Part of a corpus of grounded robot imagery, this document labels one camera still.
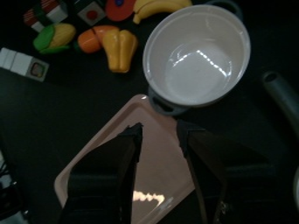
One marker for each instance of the yellow toy banana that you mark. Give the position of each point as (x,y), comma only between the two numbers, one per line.
(159,7)

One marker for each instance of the white rimmed dish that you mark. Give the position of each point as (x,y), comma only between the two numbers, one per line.
(296,189)

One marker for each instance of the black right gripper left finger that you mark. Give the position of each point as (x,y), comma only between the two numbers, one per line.
(100,180)

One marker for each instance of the grey gear beside table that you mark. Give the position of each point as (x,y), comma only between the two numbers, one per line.
(9,201)

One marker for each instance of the pink rectangular plastic tray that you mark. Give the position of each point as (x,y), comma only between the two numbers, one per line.
(159,163)

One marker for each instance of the white toy carton block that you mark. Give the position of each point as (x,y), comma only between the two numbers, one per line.
(22,64)

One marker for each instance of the orange toy carrot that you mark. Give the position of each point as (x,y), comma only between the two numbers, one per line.
(88,40)

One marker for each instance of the wooden block with red dot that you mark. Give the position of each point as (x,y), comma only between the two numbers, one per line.
(91,13)

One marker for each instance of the orange-red toy disc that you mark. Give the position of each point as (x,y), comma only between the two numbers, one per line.
(119,10)

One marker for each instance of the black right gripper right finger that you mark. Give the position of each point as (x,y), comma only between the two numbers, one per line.
(229,180)

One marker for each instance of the yellow toy bell pepper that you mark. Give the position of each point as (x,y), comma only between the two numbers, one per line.
(119,49)

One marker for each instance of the toy corn with green husk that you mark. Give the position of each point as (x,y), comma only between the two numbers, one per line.
(57,36)

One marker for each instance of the red and white toy sushi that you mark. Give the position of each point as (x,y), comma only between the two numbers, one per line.
(44,14)

